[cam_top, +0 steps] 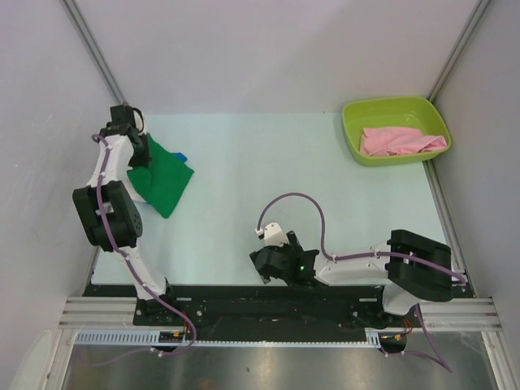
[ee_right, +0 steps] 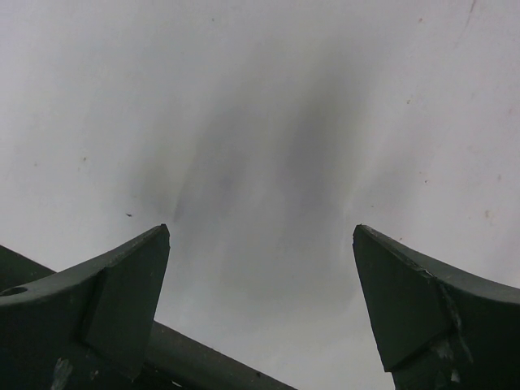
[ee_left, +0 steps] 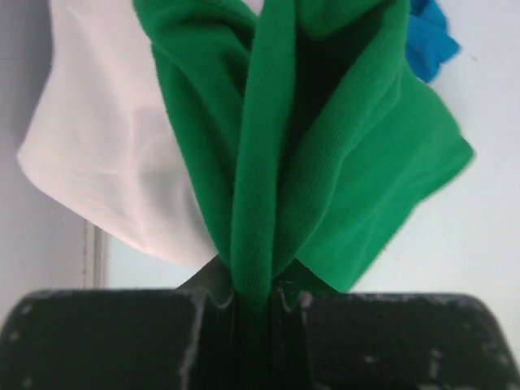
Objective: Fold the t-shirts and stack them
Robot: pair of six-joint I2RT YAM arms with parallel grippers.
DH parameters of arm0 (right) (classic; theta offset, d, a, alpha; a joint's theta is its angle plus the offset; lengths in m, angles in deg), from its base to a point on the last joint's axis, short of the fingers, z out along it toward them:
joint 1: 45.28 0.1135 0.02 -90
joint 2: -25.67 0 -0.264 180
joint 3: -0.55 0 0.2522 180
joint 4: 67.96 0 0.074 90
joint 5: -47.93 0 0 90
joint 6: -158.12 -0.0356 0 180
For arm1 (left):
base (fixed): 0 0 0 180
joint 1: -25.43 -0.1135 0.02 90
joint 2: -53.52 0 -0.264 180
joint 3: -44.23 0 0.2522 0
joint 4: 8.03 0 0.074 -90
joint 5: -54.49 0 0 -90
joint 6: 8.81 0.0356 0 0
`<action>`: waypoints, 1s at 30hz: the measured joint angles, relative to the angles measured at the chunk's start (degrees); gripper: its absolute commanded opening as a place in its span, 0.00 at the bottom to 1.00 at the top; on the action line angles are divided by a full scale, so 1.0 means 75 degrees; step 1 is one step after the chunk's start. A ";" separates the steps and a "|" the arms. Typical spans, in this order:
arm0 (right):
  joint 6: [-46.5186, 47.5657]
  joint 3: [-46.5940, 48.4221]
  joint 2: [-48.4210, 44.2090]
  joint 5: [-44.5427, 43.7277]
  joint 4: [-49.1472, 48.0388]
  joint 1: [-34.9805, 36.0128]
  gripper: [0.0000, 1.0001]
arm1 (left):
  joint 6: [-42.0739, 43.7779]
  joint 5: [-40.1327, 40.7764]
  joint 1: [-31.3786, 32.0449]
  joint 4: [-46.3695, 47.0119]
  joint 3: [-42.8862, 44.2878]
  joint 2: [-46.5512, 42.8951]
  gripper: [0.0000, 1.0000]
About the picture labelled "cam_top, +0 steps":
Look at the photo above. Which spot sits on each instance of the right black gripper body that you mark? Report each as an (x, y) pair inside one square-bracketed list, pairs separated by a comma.
[(286, 248)]

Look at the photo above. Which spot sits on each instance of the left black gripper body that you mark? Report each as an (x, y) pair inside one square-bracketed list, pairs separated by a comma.
[(142, 155)]

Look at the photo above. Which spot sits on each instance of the green t shirt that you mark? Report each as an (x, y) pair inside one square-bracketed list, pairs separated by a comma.
[(163, 182)]

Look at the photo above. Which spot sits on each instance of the lime green plastic basin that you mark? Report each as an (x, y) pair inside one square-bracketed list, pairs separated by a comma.
[(411, 112)]

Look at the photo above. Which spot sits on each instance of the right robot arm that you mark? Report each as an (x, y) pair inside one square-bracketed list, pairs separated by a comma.
[(410, 268)]

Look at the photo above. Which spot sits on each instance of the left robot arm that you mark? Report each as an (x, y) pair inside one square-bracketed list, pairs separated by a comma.
[(106, 205)]

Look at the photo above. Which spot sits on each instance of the white t shirt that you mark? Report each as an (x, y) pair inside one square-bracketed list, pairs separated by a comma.
[(138, 178)]

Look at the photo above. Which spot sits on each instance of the blue t shirt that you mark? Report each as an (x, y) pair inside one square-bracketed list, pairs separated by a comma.
[(183, 158)]

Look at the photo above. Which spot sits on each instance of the pink t shirt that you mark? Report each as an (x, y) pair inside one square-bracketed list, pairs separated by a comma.
[(390, 141)]

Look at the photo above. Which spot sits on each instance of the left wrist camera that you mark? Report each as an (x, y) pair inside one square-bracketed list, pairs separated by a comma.
[(139, 120)]

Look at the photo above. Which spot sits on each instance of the left aluminium frame post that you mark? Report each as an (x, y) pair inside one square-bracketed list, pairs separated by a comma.
[(80, 24)]

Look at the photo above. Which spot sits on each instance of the aluminium frame post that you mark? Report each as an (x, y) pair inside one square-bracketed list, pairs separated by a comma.
[(469, 30), (80, 24)]

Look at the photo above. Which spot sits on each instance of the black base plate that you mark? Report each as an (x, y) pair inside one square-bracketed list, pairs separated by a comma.
[(272, 314)]

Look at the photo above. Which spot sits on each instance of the aluminium rail right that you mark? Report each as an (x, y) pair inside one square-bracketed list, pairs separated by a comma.
[(461, 315)]

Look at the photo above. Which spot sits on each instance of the aluminium rail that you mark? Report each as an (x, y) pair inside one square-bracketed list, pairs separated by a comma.
[(98, 313), (461, 315)]

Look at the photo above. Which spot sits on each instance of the aluminium rail left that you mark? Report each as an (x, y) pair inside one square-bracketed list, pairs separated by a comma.
[(98, 313)]

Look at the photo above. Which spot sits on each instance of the right aluminium frame post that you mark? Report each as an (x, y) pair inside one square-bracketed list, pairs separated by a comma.
[(469, 30)]

